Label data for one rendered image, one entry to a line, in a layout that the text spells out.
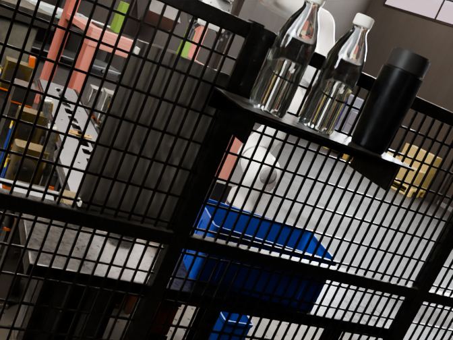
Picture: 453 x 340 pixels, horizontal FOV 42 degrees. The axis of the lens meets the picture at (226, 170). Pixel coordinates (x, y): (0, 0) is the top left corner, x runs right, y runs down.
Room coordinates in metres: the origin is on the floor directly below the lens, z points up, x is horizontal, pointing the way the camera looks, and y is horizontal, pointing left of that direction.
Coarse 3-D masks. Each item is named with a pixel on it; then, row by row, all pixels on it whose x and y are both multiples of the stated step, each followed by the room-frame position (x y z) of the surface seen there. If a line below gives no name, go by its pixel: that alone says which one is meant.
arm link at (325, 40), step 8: (320, 8) 2.08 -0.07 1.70; (320, 16) 2.07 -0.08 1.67; (328, 16) 2.09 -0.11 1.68; (320, 24) 2.07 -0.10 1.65; (328, 24) 2.08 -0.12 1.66; (320, 32) 2.08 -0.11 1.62; (328, 32) 2.09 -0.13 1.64; (320, 40) 2.07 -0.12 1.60; (328, 40) 2.09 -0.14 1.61; (320, 48) 2.06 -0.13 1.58; (328, 48) 2.08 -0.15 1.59; (312, 72) 2.04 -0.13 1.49
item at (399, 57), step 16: (400, 48) 1.05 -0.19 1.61; (400, 64) 1.04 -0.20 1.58; (416, 64) 1.04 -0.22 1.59; (384, 80) 1.04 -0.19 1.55; (400, 80) 1.03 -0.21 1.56; (416, 80) 1.04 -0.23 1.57; (368, 96) 1.07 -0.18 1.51; (384, 96) 1.04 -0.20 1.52; (400, 96) 1.03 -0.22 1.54; (368, 112) 1.05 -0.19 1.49; (384, 112) 1.03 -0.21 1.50; (400, 112) 1.04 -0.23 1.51; (368, 128) 1.04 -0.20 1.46; (384, 128) 1.04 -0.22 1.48; (368, 144) 1.04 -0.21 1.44; (384, 144) 1.04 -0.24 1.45
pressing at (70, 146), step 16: (64, 96) 2.40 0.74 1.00; (64, 112) 2.14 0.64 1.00; (80, 112) 2.24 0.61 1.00; (64, 128) 1.93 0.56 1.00; (80, 128) 2.02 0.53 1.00; (96, 128) 2.10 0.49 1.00; (64, 144) 1.76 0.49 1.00; (64, 160) 1.62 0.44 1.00; (80, 160) 1.68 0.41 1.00; (64, 176) 1.50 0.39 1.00; (80, 176) 1.55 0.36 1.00
